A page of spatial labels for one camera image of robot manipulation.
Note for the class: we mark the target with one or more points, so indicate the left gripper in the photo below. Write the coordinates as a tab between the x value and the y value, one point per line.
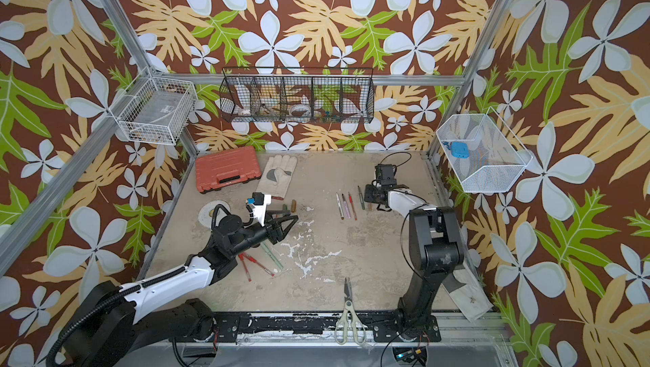
273	231

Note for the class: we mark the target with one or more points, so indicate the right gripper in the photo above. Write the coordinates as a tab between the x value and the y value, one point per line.
369	187

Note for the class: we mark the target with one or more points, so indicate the red pen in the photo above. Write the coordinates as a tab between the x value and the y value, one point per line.
256	262
247	273
352	207

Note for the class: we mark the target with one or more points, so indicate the pink pen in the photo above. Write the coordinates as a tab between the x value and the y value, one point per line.
345	206

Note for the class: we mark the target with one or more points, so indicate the light green pen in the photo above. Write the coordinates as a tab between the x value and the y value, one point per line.
272	256

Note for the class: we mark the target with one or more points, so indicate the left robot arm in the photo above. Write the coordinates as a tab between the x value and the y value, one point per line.
116	320

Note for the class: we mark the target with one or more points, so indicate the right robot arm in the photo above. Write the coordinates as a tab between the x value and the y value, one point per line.
434	249

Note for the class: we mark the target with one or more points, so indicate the beige work glove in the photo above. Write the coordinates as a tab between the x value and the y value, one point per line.
277	176

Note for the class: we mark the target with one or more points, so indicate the white tape roll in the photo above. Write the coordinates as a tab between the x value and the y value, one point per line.
205	215

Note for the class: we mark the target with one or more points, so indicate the red plastic tool case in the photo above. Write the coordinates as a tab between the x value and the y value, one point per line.
225	168

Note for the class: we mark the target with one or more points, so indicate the blue object in basket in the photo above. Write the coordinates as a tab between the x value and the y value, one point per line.
459	150

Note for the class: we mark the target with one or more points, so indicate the white mesh basket right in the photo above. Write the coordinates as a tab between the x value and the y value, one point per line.
497	156

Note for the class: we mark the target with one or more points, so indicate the grey striped work glove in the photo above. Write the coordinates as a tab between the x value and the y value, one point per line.
467	294

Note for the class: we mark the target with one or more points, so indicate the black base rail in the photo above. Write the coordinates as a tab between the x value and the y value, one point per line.
383	325

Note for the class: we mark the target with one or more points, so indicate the white-handled scissors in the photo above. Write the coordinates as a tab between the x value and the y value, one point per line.
349	325

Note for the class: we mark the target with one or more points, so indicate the black wire basket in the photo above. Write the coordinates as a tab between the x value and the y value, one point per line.
297	94

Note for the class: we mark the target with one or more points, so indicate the white wire basket left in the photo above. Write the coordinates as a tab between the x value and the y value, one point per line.
154	108

